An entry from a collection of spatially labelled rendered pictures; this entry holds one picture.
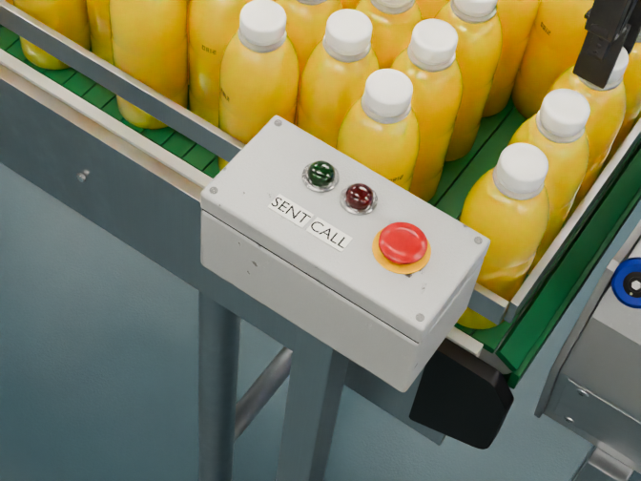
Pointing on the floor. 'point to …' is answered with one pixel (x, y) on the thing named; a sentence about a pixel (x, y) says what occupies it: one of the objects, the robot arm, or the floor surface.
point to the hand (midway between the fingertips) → (612, 35)
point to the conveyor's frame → (190, 179)
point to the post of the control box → (310, 408)
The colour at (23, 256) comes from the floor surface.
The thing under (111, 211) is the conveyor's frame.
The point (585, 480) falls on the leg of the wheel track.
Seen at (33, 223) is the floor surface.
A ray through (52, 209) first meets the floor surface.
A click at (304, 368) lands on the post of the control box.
